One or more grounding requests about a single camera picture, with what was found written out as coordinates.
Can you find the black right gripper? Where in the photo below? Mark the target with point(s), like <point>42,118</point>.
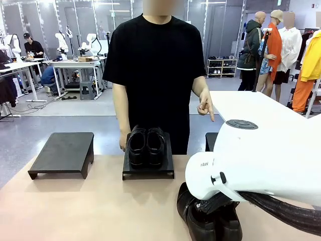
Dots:
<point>215,202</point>

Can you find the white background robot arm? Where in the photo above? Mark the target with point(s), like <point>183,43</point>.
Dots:
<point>89,44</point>
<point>61,44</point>

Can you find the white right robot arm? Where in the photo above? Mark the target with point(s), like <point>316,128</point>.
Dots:
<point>250,163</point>

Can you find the person's bare right forearm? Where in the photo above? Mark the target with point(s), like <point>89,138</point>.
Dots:
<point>121,108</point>

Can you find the person's bare left forearm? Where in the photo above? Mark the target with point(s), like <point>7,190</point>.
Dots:
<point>199,85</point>

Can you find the black shoe stand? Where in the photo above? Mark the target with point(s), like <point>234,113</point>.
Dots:
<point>169,160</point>
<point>211,141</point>
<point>62,153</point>

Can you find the person torso black t-shirt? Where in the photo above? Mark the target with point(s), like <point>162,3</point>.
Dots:
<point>155,75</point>

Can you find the person in white shirt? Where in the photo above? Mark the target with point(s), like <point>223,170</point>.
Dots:
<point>291,47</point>

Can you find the person in blue jacket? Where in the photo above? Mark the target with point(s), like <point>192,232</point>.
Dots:
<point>49,77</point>

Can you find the background person in black top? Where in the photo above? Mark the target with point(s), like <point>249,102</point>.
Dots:
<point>33,47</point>

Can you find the person's left hand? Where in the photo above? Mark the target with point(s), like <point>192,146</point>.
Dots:
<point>206,103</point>

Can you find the person's right hand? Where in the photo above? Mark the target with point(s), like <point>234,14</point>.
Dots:
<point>124,140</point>

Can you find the white side table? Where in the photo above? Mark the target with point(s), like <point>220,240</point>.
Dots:
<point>250,105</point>

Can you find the white shoe rack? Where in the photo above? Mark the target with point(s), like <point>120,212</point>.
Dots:
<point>222,66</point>

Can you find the black tripod pole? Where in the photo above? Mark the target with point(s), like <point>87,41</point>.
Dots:
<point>260,57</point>

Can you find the mannequin in dark green jacket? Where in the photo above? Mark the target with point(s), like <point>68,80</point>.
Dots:
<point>250,45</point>

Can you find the mannequin orange top beige cap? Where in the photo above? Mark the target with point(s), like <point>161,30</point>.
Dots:
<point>274,47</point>

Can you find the grey plastic stool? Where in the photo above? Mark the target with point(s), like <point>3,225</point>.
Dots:
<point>87,90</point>

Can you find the yellow hoodie orange trousers outfit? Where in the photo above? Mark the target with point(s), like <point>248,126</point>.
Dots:
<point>312,57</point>

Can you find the cardboard box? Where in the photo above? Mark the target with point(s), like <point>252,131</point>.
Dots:
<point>84,59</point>

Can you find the white background work table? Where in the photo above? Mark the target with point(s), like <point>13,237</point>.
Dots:
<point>75,64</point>

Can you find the white background desk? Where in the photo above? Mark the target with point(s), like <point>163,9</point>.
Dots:
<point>17,66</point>

